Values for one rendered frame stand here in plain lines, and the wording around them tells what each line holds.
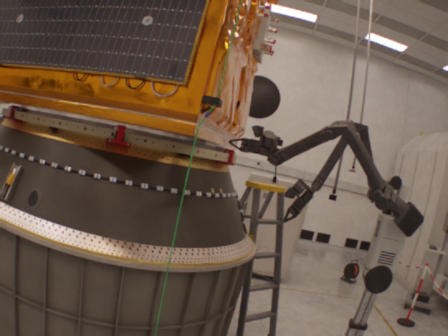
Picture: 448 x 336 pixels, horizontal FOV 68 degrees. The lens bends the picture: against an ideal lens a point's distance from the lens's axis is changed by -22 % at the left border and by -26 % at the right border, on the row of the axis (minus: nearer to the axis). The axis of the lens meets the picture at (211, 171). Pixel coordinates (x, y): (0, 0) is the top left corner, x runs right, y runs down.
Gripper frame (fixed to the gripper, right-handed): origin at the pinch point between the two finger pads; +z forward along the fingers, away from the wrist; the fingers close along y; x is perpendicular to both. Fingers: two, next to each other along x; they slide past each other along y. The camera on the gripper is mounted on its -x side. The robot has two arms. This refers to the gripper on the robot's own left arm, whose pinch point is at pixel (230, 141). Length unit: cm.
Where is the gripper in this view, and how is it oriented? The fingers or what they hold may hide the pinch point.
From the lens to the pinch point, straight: 202.8
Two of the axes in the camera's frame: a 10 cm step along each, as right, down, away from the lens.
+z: -9.7, -2.3, 1.3
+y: -1.4, 0.2, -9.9
